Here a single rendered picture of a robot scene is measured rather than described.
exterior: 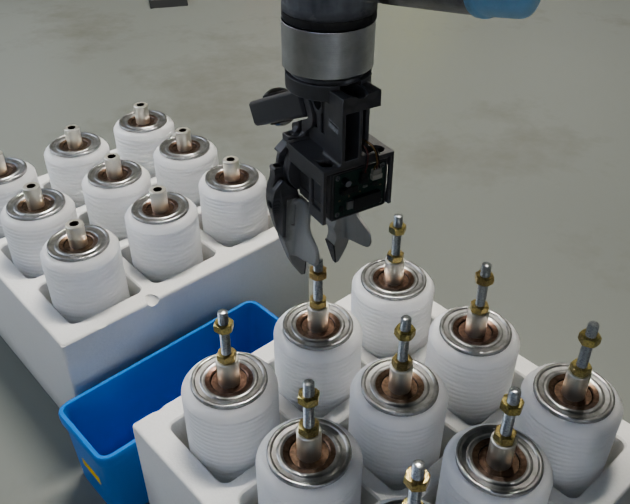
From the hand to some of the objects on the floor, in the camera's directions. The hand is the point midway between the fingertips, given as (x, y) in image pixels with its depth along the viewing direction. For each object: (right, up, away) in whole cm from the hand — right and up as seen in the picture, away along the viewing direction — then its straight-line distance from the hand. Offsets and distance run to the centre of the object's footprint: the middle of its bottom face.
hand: (315, 251), depth 73 cm
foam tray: (-28, -9, +46) cm, 54 cm away
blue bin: (-16, -24, +25) cm, 38 cm away
